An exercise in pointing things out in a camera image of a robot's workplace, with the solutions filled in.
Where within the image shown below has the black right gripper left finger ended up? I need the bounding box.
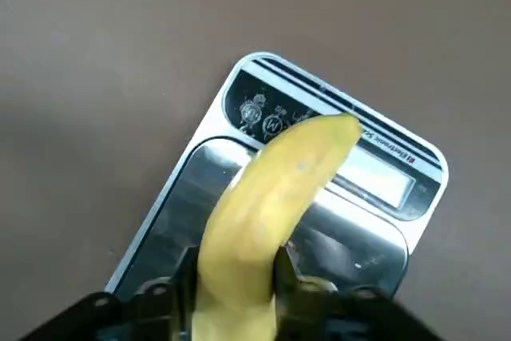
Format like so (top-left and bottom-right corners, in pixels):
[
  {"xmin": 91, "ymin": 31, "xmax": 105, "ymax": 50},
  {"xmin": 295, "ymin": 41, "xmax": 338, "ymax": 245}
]
[{"xmin": 15, "ymin": 244, "xmax": 200, "ymax": 341}]

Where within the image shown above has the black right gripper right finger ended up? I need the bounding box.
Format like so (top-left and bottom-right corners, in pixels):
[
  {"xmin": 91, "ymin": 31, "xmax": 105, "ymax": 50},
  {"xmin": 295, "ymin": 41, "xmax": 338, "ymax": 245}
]
[{"xmin": 272, "ymin": 244, "xmax": 497, "ymax": 341}]

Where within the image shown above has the yellow banana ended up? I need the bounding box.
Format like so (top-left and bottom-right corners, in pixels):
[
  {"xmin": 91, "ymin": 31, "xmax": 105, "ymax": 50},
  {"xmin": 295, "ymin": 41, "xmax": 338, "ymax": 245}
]
[{"xmin": 191, "ymin": 113, "xmax": 362, "ymax": 341}]

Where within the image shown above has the silver electronic kitchen scale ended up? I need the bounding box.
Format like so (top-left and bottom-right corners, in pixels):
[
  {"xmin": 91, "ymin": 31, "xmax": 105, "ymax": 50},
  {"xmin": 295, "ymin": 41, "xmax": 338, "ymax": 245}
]
[{"xmin": 104, "ymin": 51, "xmax": 450, "ymax": 303}]

